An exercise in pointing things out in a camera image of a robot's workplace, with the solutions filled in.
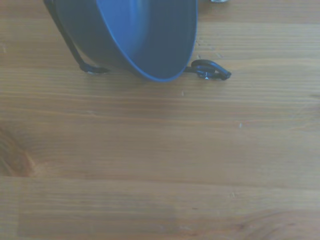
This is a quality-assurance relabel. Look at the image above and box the blue plastic bowl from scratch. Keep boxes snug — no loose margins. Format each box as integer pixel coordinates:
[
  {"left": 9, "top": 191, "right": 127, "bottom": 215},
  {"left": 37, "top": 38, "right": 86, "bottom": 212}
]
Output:
[{"left": 53, "top": 0, "right": 200, "bottom": 84}]

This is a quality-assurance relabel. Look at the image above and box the black wire bowl stand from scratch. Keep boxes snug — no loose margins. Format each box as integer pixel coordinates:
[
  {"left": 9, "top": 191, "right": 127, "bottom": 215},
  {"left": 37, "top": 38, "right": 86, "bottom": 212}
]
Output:
[{"left": 43, "top": 0, "right": 233, "bottom": 82}]

